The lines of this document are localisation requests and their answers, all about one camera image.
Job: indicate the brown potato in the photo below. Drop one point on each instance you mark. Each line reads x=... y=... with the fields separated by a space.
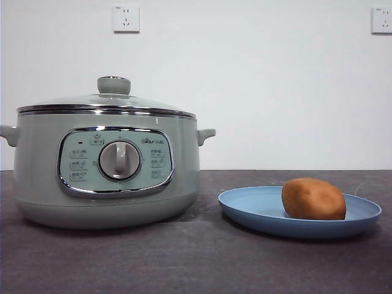
x=313 y=199

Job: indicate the glass lid with green knob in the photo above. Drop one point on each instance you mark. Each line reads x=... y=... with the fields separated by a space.
x=113 y=85

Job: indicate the blue round plate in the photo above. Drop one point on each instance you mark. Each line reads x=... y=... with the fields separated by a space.
x=254 y=211

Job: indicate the pale green electric steamer pot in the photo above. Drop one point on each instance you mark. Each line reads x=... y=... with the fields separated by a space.
x=39 y=159

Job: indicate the white wall socket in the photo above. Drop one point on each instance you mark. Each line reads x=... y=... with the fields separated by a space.
x=126 y=19
x=382 y=21

